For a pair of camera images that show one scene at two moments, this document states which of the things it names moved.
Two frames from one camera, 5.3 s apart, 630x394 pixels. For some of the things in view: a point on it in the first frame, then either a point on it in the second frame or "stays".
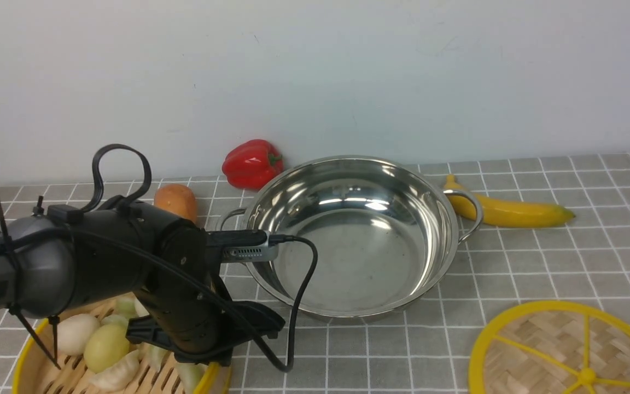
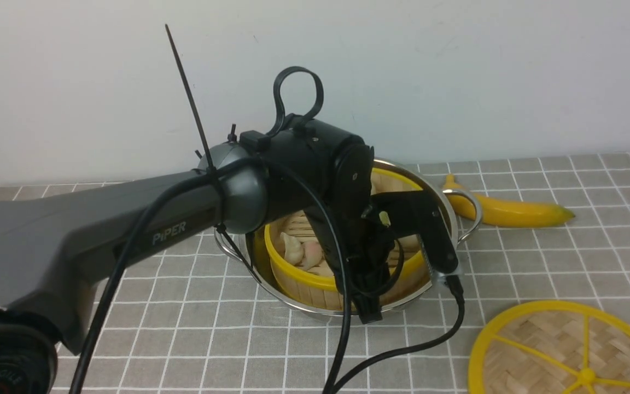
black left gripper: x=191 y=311 to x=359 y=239
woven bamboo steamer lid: x=568 y=347 stays
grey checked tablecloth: x=611 y=255 stays
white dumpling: x=117 y=376 to x=293 y=249
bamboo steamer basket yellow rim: x=86 y=351 to x=300 y=265
